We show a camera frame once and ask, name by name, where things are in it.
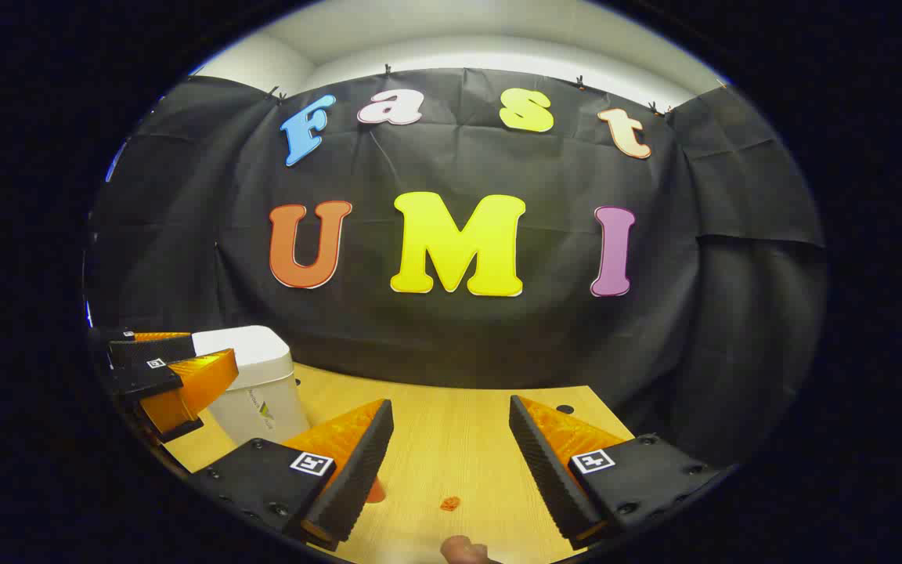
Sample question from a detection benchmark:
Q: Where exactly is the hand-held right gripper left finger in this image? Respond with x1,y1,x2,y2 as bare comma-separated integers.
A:
189,398,395,551

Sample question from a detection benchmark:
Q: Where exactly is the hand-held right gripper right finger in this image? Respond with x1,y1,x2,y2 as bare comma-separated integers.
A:
508,394,734,551

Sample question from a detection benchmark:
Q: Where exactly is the white desktop garbage bin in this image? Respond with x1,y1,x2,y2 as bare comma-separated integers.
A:
191,325,311,447

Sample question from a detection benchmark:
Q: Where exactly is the wooden desktop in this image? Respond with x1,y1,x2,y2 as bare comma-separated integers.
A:
161,362,636,564

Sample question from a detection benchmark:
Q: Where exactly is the black backdrop cloth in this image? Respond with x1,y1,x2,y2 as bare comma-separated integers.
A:
85,67,828,471

